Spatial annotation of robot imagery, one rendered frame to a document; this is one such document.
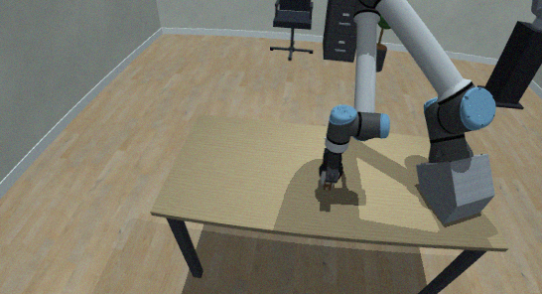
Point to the brown cube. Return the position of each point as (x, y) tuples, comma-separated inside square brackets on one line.
[(327, 186)]

